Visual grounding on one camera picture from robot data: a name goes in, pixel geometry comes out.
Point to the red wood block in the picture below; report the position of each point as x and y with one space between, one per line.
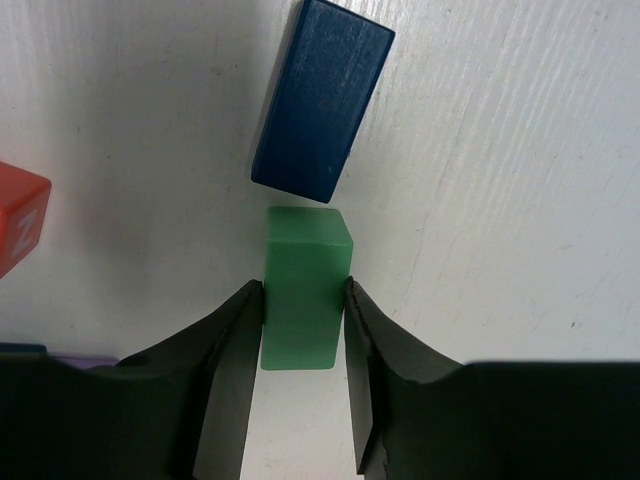
24 201

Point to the dark blue wood block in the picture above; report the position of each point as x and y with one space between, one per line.
331 68

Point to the green wood block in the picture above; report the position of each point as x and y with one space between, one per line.
308 260

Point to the purple wood block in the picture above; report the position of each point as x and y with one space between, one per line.
84 361

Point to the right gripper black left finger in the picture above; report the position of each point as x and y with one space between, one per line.
150 416

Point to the teal small wood block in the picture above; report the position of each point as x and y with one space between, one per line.
21 351

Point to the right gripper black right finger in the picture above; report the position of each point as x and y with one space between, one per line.
417 414

